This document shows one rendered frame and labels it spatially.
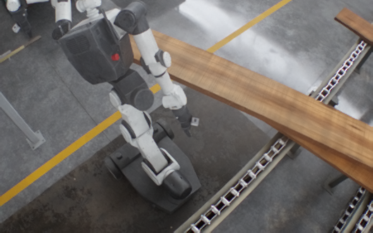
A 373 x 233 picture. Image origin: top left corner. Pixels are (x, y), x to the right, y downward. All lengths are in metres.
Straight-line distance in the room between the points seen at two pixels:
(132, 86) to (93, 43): 0.31
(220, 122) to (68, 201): 1.45
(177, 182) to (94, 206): 0.74
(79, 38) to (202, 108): 1.58
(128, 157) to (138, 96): 0.88
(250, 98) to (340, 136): 0.56
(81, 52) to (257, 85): 0.97
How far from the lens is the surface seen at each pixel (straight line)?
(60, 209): 2.38
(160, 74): 1.39
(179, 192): 1.89
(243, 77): 1.65
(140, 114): 1.71
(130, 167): 2.15
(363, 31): 2.55
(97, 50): 1.25
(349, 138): 1.70
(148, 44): 1.31
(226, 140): 2.44
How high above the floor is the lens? 2.18
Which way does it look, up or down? 57 degrees down
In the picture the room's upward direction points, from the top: 3 degrees clockwise
